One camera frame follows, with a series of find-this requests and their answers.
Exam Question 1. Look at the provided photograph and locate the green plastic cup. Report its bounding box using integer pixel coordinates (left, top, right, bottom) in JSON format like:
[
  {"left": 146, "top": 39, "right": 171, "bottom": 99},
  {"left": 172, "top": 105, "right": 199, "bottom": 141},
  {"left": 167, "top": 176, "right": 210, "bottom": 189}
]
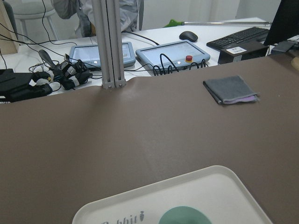
[{"left": 158, "top": 206, "right": 212, "bottom": 224}]

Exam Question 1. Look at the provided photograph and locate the cream rabbit print tray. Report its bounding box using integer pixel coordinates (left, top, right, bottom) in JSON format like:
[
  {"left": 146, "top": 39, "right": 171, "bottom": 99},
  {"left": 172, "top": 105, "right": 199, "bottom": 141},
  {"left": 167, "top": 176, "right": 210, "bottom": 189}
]
[{"left": 73, "top": 165, "right": 271, "bottom": 224}]

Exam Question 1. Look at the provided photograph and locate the blue teach pendant right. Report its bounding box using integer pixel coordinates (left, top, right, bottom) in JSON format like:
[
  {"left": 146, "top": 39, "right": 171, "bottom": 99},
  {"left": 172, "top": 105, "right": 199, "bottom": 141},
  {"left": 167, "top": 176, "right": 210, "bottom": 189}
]
[{"left": 135, "top": 40, "right": 210, "bottom": 70}]

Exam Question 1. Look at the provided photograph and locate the blue teach pendant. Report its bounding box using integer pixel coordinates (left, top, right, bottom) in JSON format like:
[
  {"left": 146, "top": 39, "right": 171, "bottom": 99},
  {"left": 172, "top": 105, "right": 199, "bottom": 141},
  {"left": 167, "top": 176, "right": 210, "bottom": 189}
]
[
  {"left": 135, "top": 40, "right": 210, "bottom": 70},
  {"left": 70, "top": 42, "right": 135, "bottom": 70}
]

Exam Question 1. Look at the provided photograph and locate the blue teach pendant left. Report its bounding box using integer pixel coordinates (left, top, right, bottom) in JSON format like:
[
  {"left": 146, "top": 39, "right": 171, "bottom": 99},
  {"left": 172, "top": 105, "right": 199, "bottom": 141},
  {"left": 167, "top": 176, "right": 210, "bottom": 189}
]
[{"left": 70, "top": 42, "right": 135, "bottom": 70}]

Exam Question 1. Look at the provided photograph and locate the grey folded cloth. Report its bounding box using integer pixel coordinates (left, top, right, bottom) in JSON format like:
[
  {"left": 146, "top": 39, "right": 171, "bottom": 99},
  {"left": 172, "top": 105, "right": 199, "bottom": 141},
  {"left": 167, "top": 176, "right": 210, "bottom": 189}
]
[{"left": 203, "top": 76, "right": 258, "bottom": 105}]

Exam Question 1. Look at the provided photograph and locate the black computer mouse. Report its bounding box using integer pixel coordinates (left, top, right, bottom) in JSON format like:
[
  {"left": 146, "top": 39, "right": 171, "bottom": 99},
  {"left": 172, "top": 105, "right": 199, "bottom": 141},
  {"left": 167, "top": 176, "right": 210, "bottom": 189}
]
[{"left": 179, "top": 31, "right": 198, "bottom": 42}]

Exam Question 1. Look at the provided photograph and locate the person in grey jacket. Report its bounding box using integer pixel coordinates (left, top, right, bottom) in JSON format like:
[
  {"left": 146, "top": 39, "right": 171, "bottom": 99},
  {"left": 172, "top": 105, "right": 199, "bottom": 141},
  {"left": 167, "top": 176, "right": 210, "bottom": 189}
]
[{"left": 51, "top": 0, "right": 142, "bottom": 38}]

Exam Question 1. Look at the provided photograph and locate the purple folded cloth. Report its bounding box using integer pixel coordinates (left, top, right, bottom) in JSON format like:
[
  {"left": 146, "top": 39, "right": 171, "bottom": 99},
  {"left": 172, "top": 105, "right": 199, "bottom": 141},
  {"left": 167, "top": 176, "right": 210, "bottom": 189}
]
[{"left": 223, "top": 95, "right": 258, "bottom": 105}]

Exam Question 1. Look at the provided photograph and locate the black box with label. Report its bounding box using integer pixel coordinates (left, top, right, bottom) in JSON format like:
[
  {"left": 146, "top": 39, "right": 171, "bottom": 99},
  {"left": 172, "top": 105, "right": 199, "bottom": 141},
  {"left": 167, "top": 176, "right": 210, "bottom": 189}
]
[{"left": 218, "top": 41, "right": 268, "bottom": 64}]

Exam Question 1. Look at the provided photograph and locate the black keyboard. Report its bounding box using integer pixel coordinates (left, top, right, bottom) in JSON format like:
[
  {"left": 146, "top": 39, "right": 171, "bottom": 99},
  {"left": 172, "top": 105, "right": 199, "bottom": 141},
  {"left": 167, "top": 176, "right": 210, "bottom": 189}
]
[{"left": 206, "top": 27, "right": 269, "bottom": 50}]

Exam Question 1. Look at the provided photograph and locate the white stool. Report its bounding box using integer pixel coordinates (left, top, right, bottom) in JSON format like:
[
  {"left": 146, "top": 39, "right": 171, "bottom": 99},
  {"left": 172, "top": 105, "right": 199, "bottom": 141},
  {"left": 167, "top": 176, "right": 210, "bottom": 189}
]
[{"left": 11, "top": 0, "right": 59, "bottom": 40}]

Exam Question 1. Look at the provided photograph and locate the black computer monitor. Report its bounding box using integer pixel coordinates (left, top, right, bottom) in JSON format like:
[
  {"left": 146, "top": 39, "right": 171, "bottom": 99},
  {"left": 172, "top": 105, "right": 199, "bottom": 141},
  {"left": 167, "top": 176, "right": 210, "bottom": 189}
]
[{"left": 263, "top": 0, "right": 299, "bottom": 46}]

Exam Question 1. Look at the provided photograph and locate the aluminium frame post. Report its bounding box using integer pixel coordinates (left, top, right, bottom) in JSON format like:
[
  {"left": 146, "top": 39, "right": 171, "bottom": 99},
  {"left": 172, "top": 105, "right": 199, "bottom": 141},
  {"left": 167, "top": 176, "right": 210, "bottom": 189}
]
[{"left": 92, "top": 0, "right": 126, "bottom": 89}]

